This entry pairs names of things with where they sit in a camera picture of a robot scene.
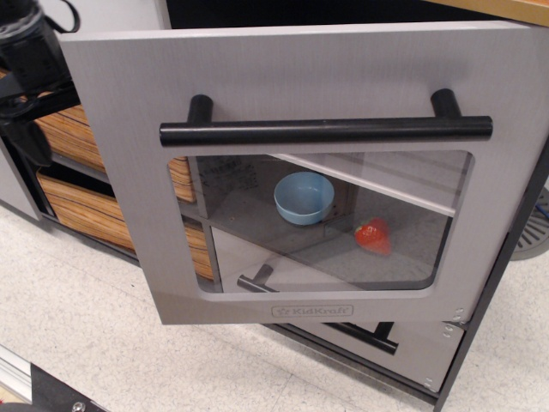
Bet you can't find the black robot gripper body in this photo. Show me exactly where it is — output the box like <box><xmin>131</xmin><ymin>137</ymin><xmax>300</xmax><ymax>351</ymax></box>
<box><xmin>1</xmin><ymin>1</ymin><xmax>77</xmax><ymax>120</ymax></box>

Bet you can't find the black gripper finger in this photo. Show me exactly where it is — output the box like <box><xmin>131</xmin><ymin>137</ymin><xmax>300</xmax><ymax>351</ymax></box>
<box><xmin>1</xmin><ymin>121</ymin><xmax>51</xmax><ymax>167</ymax></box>

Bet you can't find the grey toy oven door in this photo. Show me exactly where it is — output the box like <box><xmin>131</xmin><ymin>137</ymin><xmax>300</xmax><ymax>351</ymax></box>
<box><xmin>61</xmin><ymin>21</ymin><xmax>548</xmax><ymax>324</ymax></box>

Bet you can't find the black oven door handle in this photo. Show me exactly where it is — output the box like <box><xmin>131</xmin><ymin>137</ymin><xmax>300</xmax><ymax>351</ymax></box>
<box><xmin>160</xmin><ymin>88</ymin><xmax>493</xmax><ymax>147</ymax></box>

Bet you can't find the upper wood-pattern storage bin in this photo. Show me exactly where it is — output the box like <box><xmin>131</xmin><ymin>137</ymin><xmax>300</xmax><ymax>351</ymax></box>
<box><xmin>36</xmin><ymin>105</ymin><xmax>196</xmax><ymax>203</ymax></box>

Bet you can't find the wood-pattern storage bin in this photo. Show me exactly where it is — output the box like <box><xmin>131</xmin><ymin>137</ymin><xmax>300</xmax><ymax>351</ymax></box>
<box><xmin>36</xmin><ymin>157</ymin><xmax>214</xmax><ymax>282</ymax></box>
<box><xmin>36</xmin><ymin>105</ymin><xmax>196</xmax><ymax>203</ymax></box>

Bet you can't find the lower wood-pattern storage bin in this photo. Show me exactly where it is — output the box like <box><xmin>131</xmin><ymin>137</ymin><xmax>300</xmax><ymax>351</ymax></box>
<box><xmin>36</xmin><ymin>157</ymin><xmax>214</xmax><ymax>282</ymax></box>

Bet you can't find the light blue bowl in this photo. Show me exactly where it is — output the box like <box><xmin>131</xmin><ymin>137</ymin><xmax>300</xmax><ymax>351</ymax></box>
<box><xmin>274</xmin><ymin>172</ymin><xmax>335</xmax><ymax>226</ymax></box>

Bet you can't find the red toy strawberry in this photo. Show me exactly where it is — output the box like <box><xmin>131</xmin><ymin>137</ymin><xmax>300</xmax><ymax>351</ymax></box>
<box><xmin>354</xmin><ymin>217</ymin><xmax>392</xmax><ymax>256</ymax></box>

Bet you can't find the grey lower drawer front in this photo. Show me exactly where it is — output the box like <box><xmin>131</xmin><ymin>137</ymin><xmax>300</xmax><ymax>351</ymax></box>
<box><xmin>212</xmin><ymin>228</ymin><xmax>464</xmax><ymax>392</ymax></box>

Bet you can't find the grey perforated round base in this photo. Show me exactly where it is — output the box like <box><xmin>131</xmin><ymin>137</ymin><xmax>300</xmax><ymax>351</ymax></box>
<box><xmin>511</xmin><ymin>187</ymin><xmax>548</xmax><ymax>261</ymax></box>

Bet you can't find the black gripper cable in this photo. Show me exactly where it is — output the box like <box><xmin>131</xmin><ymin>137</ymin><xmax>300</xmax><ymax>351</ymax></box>
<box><xmin>40</xmin><ymin>0</ymin><xmax>81</xmax><ymax>34</ymax></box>

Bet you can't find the black metal robot base plate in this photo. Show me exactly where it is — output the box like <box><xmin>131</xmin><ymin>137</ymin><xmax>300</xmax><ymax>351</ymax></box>
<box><xmin>1</xmin><ymin>363</ymin><xmax>107</xmax><ymax>411</ymax></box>

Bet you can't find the black drawer handle bar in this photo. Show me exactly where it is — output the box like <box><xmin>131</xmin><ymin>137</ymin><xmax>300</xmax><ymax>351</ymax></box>
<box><xmin>237</xmin><ymin>264</ymin><xmax>398</xmax><ymax>355</ymax></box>

